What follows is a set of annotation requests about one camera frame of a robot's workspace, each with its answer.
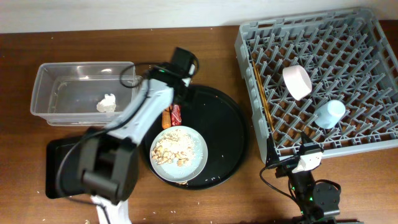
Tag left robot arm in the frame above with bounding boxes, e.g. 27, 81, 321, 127
55, 47, 200, 223

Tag orange carrot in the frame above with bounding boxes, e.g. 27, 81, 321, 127
162, 108, 172, 129

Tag wooden chopstick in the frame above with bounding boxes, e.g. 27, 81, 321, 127
251, 60, 274, 131
253, 62, 276, 133

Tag round black tray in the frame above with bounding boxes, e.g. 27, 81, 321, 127
156, 85, 250, 190

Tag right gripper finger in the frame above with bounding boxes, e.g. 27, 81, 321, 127
300, 132, 320, 148
266, 134, 279, 167

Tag white tissue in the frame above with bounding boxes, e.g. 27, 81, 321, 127
96, 94, 116, 113

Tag grey plate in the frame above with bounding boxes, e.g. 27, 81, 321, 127
149, 126, 208, 184

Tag rice and food scraps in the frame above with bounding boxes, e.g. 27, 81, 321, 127
150, 129, 195, 167

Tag clear plastic bin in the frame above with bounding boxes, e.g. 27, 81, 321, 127
30, 62, 139, 126

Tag red snack wrapper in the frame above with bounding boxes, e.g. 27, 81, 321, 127
171, 105, 182, 126

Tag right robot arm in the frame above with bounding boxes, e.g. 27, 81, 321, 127
259, 132, 341, 224

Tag light blue cup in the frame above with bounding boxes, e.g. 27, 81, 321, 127
315, 100, 346, 129

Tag rectangular black tray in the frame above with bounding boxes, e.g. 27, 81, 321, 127
45, 128, 137, 199

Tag grey dishwasher rack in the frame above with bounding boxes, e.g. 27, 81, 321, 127
234, 8, 397, 162

